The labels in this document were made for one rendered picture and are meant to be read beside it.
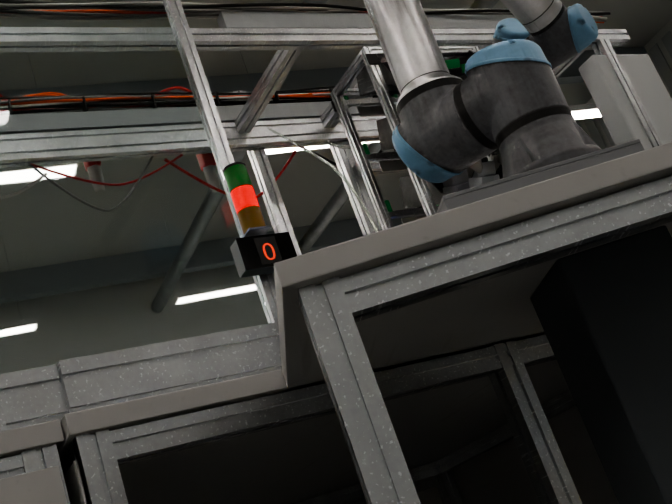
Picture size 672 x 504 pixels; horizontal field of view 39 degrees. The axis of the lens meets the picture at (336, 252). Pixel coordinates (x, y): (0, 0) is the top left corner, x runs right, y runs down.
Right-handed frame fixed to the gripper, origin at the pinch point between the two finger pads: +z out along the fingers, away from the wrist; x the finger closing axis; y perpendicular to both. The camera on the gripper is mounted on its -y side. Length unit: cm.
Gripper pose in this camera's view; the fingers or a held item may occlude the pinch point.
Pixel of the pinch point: (481, 168)
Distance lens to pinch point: 208.5
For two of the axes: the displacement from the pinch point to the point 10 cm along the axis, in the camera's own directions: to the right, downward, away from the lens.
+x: 9.3, -1.9, 3.0
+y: 3.5, 6.3, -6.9
